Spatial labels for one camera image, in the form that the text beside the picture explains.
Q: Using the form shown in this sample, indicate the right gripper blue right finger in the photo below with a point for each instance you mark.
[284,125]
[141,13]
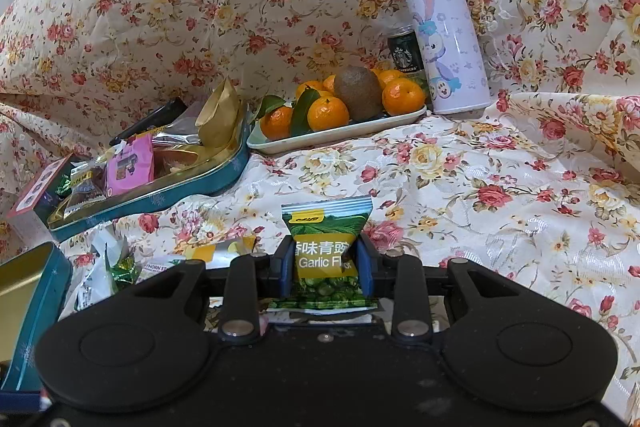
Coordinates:
[366,261]

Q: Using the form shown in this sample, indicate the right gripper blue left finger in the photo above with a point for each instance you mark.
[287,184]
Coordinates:
[282,267]

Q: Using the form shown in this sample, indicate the green garlic pea snack packet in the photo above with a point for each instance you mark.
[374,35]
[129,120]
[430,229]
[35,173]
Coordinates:
[325,277]

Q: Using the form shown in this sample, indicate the yellow silver snack packet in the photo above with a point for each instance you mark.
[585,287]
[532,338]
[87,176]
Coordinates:
[215,256]

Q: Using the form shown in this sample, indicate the white green snack packet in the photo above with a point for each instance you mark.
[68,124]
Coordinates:
[92,280]

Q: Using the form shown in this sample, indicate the teal tin tray with snacks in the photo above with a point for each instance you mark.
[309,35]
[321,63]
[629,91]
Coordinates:
[210,177]

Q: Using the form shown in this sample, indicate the white rectangular fruit plate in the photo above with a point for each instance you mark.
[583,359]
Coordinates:
[257,140]

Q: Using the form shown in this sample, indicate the left front mandarin orange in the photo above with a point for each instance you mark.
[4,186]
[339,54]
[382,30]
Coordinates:
[276,125]

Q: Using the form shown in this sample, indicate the mandarin orange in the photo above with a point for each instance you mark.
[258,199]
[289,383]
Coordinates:
[402,96]
[327,113]
[276,125]

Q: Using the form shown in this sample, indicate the middle front mandarin orange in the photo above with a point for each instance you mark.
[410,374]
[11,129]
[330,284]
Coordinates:
[327,113]

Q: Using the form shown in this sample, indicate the gold foil snack packet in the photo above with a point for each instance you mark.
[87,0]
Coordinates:
[216,121]

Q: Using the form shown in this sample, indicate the right front mandarin orange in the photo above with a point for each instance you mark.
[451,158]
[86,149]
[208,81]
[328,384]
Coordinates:
[402,96]

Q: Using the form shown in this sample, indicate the green candy wrapper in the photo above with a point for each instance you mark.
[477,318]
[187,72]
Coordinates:
[123,273]

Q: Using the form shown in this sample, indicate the brown kiwi fruit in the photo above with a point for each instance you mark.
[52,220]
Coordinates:
[359,89]

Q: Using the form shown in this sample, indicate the pink snack packet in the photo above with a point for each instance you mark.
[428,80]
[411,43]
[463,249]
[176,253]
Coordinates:
[132,167]

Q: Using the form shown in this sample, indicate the black remote control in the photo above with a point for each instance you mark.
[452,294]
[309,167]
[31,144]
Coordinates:
[161,116]

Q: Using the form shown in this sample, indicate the dark green coffee can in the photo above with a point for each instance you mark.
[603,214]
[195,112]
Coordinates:
[405,52]

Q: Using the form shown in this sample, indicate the purple rabbit thermos bottle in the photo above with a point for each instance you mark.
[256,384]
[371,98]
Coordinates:
[453,63]

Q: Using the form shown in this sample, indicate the teal and gold tin lid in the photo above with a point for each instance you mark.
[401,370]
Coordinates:
[33,290]

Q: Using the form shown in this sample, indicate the red and white snack box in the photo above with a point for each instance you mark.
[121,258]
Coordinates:
[28,218]

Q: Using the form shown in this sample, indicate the floral fabric sofa cover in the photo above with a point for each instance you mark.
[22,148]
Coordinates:
[542,186]

